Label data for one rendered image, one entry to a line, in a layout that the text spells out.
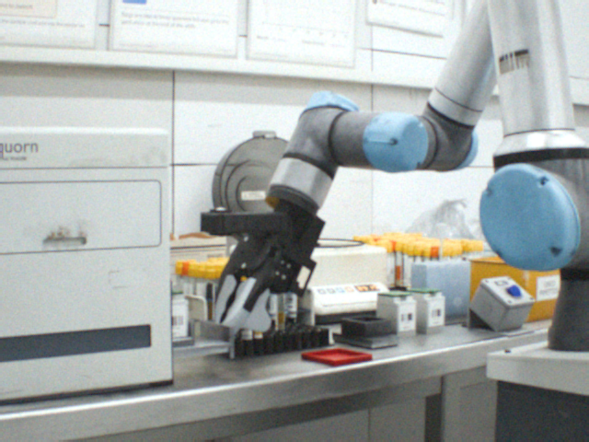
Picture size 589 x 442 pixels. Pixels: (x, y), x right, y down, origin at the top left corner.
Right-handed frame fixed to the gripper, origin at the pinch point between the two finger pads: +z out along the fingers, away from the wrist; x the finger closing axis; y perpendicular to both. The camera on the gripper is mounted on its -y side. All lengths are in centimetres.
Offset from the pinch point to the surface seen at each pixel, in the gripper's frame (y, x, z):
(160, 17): -1, 59, -56
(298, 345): 16.2, 4.3, -4.7
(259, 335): 9.4, 4.7, -3.1
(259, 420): 7.0, -5.6, 8.3
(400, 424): 101, 60, -12
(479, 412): 127, 60, -25
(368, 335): 23.9, 0.1, -10.2
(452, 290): 44, 7, -26
